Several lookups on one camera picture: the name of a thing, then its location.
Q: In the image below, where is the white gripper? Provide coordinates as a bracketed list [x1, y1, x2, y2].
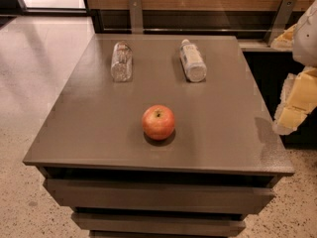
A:
[270, 0, 317, 135]

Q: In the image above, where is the blue label plastic bottle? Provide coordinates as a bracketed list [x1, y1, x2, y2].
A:
[179, 39, 207, 82]

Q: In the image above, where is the clear plastic bottle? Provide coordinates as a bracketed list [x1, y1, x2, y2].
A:
[111, 42, 133, 82]

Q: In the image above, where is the grey drawer cabinet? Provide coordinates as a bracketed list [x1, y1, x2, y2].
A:
[24, 36, 294, 238]

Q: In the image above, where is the red apple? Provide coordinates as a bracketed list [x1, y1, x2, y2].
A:
[142, 105, 175, 141]

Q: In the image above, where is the right metal bracket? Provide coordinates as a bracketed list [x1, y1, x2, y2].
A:
[264, 0, 297, 46]

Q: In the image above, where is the metal bracket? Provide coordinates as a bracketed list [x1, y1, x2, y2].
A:
[264, 0, 297, 46]
[128, 0, 144, 34]

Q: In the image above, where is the wooden wall counter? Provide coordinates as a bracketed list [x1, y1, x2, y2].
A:
[84, 0, 314, 52]

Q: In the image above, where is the left metal bracket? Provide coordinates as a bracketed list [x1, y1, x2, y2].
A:
[128, 0, 144, 34]

